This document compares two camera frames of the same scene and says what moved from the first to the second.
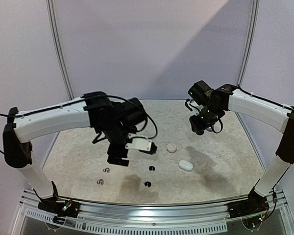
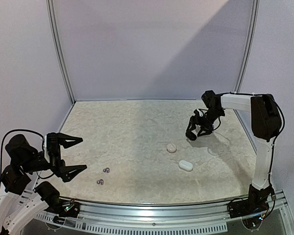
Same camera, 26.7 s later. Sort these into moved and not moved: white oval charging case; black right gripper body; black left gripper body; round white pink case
Moved: black left gripper body
Not moved: round white pink case; white oval charging case; black right gripper body
